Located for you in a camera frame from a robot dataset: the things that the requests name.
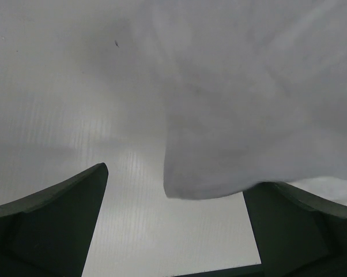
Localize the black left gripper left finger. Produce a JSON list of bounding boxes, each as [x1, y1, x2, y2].
[[0, 163, 108, 276]]

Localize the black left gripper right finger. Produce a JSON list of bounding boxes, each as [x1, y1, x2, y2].
[[243, 182, 347, 277]]

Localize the white t shirt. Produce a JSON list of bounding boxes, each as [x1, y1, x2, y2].
[[129, 1, 347, 200]]

